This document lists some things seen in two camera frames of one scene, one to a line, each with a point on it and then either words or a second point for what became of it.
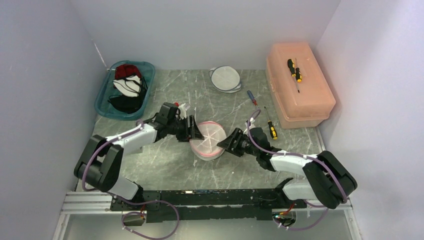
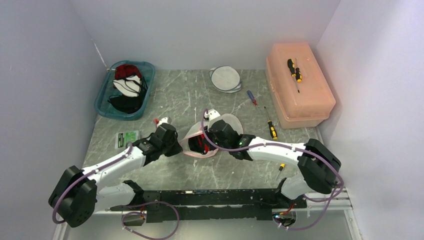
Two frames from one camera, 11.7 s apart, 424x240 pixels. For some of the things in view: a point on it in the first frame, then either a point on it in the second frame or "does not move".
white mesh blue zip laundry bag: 225,79 does not move
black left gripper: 185,136 → 176,149
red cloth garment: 123,71 does not move
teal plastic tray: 103,106 does not move
